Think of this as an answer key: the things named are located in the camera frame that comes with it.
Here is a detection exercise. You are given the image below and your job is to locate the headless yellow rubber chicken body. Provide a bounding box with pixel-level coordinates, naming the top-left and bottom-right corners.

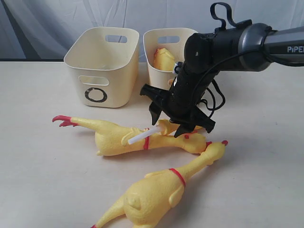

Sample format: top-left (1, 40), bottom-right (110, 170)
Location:
top-left (152, 48), bottom-right (175, 72)

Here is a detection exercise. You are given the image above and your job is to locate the yellow rubber chicken lying behind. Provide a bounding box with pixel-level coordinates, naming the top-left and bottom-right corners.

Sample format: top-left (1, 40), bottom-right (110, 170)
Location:
top-left (52, 115), bottom-right (212, 156)

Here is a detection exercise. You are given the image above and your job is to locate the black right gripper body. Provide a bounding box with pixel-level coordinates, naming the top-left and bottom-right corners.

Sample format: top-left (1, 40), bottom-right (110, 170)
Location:
top-left (167, 63), bottom-right (216, 133)

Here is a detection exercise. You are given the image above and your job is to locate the large front yellow rubber chicken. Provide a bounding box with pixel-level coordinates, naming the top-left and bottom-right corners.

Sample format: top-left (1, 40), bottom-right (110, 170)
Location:
top-left (93, 140), bottom-right (228, 228)

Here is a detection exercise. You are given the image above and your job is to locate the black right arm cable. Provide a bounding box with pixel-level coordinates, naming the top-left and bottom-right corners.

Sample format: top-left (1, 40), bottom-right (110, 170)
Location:
top-left (192, 2), bottom-right (304, 119)

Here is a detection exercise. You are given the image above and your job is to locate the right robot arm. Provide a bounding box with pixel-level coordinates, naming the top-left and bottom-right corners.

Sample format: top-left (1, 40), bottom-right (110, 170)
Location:
top-left (140, 23), bottom-right (304, 136)

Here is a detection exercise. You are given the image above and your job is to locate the cream bin marked O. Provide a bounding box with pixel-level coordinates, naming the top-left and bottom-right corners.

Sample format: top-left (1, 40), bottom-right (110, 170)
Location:
top-left (64, 27), bottom-right (139, 108)

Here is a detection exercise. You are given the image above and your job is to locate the white backdrop curtain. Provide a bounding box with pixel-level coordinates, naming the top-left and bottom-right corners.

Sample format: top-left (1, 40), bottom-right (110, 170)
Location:
top-left (0, 0), bottom-right (304, 63)

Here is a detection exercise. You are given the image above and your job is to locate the yellow chicken head with tube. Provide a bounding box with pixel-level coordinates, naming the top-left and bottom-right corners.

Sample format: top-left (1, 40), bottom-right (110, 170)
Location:
top-left (127, 119), bottom-right (202, 145)

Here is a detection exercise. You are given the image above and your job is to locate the cream bin marked X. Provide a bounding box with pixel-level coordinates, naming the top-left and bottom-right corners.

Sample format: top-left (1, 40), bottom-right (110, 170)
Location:
top-left (143, 28), bottom-right (196, 90)

